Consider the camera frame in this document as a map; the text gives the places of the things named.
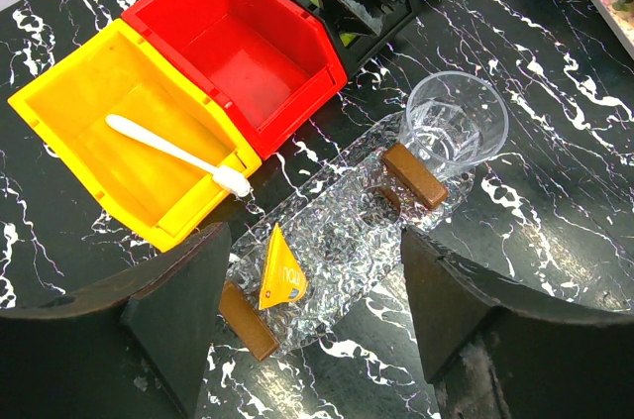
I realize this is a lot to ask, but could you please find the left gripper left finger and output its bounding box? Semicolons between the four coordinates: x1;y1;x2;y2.
1;223;232;418

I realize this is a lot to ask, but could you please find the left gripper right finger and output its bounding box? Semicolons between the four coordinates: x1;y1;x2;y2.
400;228;633;418

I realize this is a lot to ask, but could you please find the clear plastic cup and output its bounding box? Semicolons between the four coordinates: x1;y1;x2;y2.
398;71;509;181

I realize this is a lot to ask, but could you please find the yellow toothpaste tube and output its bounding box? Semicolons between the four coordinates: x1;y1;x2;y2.
259;224;308;310

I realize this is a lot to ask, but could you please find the clear acrylic toothbrush holder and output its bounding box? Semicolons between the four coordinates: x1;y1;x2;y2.
217;142;451;363

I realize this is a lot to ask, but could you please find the clear acrylic oval tray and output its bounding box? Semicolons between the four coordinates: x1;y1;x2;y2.
227;113;475;356

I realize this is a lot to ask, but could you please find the white toothbrush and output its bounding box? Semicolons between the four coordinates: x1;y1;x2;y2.
105;114;252;198

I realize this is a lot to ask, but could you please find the red plastic bin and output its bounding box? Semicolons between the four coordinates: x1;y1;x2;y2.
122;0;348;159

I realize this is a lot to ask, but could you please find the orange plastic bin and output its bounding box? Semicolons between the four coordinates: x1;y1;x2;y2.
8;19;262;252

